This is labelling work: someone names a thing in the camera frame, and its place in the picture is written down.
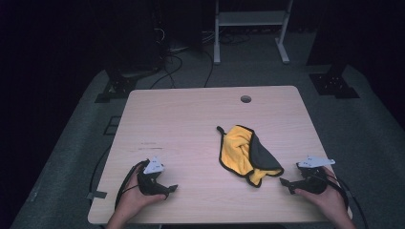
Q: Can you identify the dark floor outlet plate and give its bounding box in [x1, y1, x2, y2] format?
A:
[102, 115, 122, 136]

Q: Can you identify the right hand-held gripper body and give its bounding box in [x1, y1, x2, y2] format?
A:
[294, 156, 336, 196]

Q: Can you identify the left hand-held gripper black cable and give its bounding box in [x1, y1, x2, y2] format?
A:
[114, 159, 151, 210]

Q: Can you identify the person's right hand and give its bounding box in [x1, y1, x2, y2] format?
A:
[294, 166, 350, 219]

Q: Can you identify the white metal stand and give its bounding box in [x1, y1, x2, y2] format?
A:
[213, 0, 294, 66]

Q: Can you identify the tangle of floor cables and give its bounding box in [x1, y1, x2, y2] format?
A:
[202, 29, 253, 46]

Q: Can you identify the yellow and dark grey cloth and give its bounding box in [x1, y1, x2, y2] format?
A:
[216, 124, 285, 189]

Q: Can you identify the grey tape strip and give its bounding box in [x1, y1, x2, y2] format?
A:
[87, 190, 108, 200]

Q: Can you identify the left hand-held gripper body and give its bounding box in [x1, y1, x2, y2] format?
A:
[137, 156, 170, 197]

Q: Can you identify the black stand base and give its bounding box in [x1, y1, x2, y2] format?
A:
[306, 62, 361, 100]
[94, 67, 160, 104]

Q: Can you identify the black floor cable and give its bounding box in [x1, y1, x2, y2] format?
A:
[202, 50, 215, 89]
[149, 52, 184, 91]

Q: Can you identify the black cable beside table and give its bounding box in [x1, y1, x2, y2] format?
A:
[89, 144, 113, 196]

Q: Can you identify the person's left hand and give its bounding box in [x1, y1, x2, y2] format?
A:
[116, 163, 168, 220]

